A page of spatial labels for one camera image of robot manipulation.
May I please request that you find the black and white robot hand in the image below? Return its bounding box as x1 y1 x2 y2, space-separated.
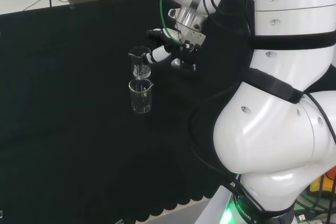
145 8 206 72

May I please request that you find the clear glass beaker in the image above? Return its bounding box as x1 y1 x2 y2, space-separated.
128 78 154 114
128 46 152 78

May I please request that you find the black bench cloth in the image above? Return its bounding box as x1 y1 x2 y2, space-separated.
0 0 263 221

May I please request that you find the green cable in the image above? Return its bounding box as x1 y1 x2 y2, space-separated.
159 0 188 48

